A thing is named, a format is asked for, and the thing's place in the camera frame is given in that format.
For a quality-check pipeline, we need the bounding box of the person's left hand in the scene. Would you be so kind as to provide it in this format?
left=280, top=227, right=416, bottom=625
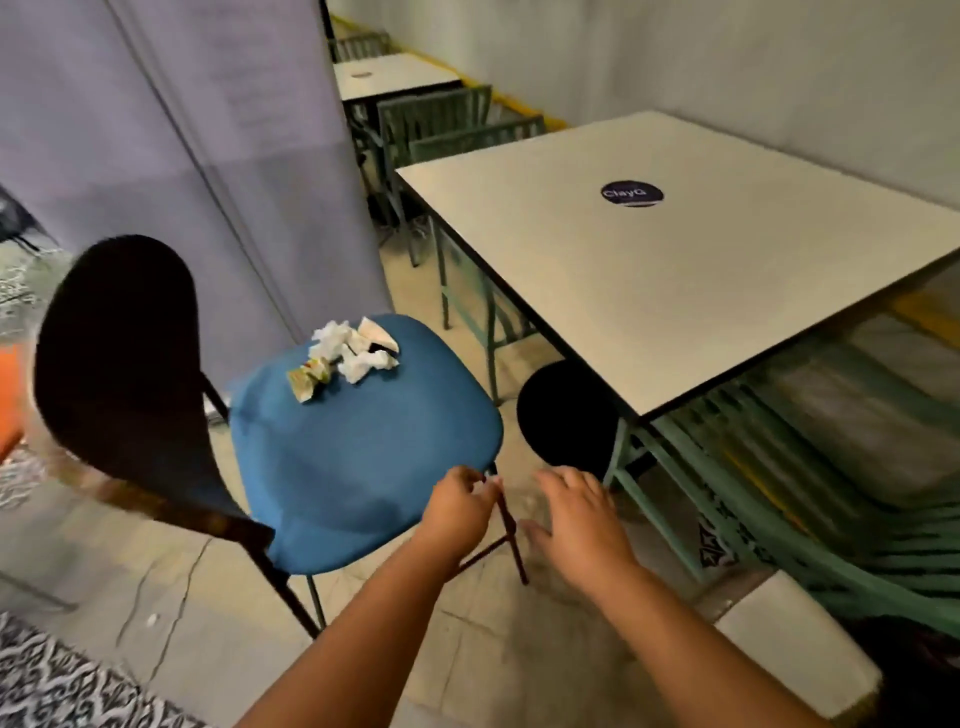
left=416, top=465, right=505, bottom=567

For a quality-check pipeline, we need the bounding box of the person's right hand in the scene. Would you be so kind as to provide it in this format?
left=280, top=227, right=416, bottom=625
left=521, top=465, right=643, bottom=601

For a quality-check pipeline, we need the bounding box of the blue chair with black backrest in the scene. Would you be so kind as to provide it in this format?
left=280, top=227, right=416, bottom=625
left=31, top=234, right=531, bottom=640

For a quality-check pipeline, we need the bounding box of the person's left forearm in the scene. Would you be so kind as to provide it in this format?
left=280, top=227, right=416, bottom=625
left=236, top=528, right=468, bottom=728

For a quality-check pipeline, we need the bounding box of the person's right forearm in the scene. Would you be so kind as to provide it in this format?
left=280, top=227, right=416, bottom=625
left=592, top=562, right=826, bottom=728

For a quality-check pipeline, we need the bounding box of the black round table base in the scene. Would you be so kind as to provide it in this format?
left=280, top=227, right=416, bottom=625
left=516, top=359, right=625, bottom=483

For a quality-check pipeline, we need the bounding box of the crumpled white tissue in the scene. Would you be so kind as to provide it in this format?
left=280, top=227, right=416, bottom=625
left=309, top=320, right=355, bottom=363
left=337, top=348, right=400, bottom=386

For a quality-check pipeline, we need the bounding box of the flat white tissue piece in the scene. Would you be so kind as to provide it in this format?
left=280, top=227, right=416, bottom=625
left=356, top=315, right=401, bottom=354

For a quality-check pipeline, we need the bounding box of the crumpled yellow-green wrapper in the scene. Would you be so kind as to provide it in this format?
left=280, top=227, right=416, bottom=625
left=285, top=357, right=333, bottom=405

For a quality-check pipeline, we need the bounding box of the white concrete block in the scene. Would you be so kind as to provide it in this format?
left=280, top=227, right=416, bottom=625
left=712, top=570, right=884, bottom=723

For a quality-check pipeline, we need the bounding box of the green metal slatted chair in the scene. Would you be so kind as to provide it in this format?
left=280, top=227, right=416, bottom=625
left=408, top=114, right=548, bottom=407
left=328, top=30, right=393, bottom=64
left=603, top=330, right=960, bottom=640
left=358, top=84, right=495, bottom=269

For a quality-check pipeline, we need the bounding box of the large white square table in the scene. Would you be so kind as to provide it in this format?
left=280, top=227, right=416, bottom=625
left=395, top=110, right=960, bottom=423

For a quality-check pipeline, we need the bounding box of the round dark table sticker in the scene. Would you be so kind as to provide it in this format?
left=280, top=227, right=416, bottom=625
left=600, top=180, right=666, bottom=209

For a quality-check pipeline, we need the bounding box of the small white square table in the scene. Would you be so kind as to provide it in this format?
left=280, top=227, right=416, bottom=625
left=333, top=52, right=465, bottom=104

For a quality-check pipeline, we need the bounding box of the grey fabric curtain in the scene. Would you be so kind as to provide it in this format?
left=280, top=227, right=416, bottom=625
left=0, top=0, right=394, bottom=393

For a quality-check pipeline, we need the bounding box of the black and white patterned rug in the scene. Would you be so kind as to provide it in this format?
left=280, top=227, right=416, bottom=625
left=0, top=610, right=209, bottom=728

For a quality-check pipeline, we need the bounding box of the orange object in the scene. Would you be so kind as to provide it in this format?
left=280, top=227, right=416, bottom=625
left=0, top=343, right=28, bottom=464

